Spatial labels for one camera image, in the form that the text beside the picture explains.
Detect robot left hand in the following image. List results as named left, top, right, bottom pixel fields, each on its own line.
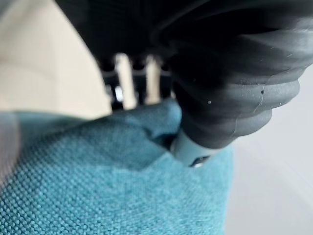
left=54, top=0, right=313, bottom=168

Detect teal woven cushion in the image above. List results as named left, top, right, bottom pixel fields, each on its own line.
left=0, top=99, right=234, bottom=235

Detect cream sofa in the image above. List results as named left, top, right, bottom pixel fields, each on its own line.
left=0, top=0, right=162, bottom=118

